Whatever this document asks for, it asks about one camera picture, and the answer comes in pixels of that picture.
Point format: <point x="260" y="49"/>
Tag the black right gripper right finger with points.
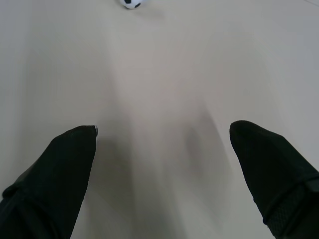
<point x="274" y="174"/>

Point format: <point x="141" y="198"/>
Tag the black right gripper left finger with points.
<point x="49" y="184"/>

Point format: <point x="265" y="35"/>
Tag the small soccer ball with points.
<point x="132" y="3"/>

